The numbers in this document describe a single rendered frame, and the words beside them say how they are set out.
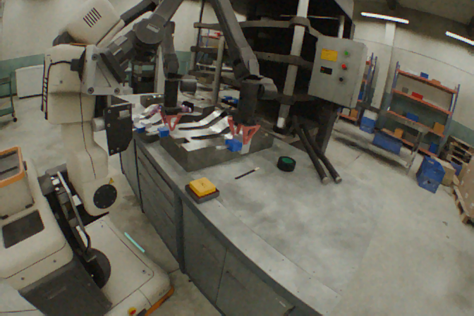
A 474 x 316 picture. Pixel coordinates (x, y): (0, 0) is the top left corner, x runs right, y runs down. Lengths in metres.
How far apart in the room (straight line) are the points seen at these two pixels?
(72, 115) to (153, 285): 0.79
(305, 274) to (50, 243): 0.63
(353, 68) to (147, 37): 1.05
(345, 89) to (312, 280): 1.02
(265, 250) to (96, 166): 0.57
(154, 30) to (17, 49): 8.06
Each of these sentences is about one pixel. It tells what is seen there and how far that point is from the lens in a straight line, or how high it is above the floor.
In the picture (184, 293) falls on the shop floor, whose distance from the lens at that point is 1.31.
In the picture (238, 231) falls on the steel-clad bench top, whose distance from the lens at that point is 0.55.
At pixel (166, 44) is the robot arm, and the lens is 0.89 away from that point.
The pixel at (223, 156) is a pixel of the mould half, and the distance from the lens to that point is 0.82.
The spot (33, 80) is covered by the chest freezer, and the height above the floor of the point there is 0.51.
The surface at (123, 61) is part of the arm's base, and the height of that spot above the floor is 1.19.
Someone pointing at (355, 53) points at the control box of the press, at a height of 1.39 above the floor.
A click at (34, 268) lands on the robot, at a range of 0.65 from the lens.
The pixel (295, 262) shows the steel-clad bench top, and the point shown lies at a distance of 0.53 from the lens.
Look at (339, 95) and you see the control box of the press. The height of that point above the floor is 1.12.
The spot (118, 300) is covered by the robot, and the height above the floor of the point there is 0.28.
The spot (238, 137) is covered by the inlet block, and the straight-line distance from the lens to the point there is 0.68.
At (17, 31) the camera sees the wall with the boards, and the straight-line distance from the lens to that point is 8.54.
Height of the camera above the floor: 1.21
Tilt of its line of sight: 22 degrees down
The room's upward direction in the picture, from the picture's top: 9 degrees clockwise
